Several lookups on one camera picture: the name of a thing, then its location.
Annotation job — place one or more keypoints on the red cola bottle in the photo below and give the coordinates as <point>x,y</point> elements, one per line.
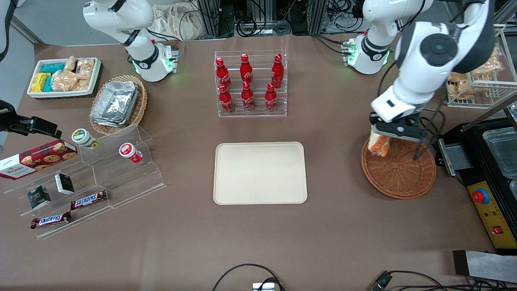
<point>246,70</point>
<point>247,98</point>
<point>222,74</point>
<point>271,99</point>
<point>277,72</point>
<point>225,100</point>

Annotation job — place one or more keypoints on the beige cloth bag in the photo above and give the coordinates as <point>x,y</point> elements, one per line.
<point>173,22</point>

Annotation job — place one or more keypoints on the small dark green box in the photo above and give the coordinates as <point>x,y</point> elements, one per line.
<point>38,197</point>

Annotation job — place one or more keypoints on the yellow snack pack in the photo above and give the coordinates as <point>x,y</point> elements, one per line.
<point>39,82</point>

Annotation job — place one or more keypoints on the beige plastic tray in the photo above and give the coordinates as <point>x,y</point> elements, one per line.
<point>259,173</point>

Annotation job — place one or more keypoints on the brown snickers bar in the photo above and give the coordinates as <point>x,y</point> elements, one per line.
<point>50,220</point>
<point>89,199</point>

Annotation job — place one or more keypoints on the red lid yogurt cup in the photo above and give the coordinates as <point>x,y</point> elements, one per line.
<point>129,152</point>

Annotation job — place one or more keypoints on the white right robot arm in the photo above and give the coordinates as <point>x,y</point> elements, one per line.
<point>121,20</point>

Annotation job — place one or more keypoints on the aluminium frame post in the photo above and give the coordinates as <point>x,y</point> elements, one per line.
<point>209,18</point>
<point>317,16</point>

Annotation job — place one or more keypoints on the black sealing machine yellow panel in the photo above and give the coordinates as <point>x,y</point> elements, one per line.
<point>490,218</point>

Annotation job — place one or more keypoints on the stacked aluminium foil trays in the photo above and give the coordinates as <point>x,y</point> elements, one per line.
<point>115,103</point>

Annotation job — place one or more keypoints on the small silver device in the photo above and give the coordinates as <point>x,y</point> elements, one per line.
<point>263,287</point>

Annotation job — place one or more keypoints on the clear pack of fried snacks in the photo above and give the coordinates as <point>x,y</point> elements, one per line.
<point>486,68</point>
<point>496,54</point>
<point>456,77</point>
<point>459,89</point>

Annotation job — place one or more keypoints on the triangle sandwich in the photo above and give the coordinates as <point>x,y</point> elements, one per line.
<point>380,146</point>

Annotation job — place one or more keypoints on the green lid yogurt cup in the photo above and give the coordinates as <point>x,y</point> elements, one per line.
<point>84,138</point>

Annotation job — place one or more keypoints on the round brown wicker basket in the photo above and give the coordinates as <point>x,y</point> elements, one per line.
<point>400,178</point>

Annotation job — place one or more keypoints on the clear plastic container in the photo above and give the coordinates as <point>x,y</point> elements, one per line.
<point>503,149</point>

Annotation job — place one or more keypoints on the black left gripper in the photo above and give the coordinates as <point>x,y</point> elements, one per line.
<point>372,119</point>

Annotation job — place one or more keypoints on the clear acrylic step shelf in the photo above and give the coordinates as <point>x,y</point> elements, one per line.
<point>121,178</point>

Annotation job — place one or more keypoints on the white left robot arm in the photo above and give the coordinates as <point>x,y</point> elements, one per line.
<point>428,48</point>

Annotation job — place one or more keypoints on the clear bag of puffed snacks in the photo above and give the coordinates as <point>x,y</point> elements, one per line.
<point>70,64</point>
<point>64,81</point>
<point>86,68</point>

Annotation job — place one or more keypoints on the teal snack pack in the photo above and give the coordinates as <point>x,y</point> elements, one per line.
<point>48,85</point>
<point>53,67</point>

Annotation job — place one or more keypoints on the white power strip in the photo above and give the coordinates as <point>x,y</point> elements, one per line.
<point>343,22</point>

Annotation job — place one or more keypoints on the grey flat panel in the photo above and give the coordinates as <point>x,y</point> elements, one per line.
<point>484,266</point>

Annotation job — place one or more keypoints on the small dark box white side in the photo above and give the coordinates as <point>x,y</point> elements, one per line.
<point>64,184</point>

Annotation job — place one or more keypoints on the oval tan wicker basket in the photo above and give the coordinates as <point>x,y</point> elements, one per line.
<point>139,109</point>

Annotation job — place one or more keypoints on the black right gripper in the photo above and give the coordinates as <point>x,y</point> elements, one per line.
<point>9,121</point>

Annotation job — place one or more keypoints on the red tartan cookie box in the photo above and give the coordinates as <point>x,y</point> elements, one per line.
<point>36,159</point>

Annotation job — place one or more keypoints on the clear acrylic bottle rack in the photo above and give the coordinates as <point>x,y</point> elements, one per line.
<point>278,111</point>

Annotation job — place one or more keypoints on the white rectangular snack tray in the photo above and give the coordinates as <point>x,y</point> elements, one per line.
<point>34,94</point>

